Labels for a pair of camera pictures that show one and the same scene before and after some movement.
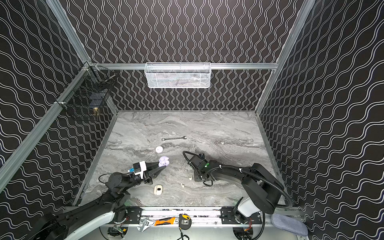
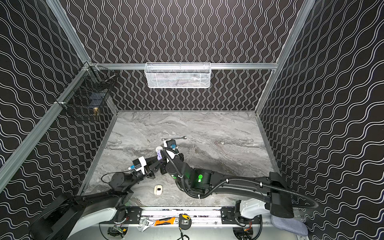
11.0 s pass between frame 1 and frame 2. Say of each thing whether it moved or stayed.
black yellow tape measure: stayed
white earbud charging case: stayed
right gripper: moved
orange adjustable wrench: stayed
